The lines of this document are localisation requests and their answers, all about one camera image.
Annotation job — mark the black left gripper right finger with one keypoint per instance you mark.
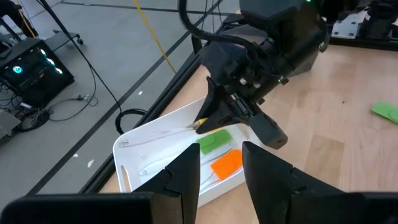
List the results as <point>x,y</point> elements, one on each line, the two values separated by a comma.
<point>267,180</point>

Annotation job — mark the black computer tower with lights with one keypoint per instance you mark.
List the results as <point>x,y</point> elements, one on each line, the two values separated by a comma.
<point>34,77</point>

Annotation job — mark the black stand foot with caster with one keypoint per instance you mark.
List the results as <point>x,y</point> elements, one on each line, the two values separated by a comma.
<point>62,39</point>

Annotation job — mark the white plastic bin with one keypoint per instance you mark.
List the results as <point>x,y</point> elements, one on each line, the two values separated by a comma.
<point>133,155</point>

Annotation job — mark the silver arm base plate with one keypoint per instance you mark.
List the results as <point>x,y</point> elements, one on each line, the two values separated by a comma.
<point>348,28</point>

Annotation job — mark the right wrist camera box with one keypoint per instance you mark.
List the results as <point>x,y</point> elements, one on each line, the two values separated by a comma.
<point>224,60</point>

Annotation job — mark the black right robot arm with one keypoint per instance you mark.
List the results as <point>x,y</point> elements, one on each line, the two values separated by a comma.
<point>289,28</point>

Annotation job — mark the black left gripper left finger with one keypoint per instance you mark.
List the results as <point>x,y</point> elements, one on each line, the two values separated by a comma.
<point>186,180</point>

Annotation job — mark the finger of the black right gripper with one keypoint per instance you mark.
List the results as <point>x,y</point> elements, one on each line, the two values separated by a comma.
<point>214,102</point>
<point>233,113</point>

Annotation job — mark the grey floor box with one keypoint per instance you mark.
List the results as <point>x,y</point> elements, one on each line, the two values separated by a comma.
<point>7,123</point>

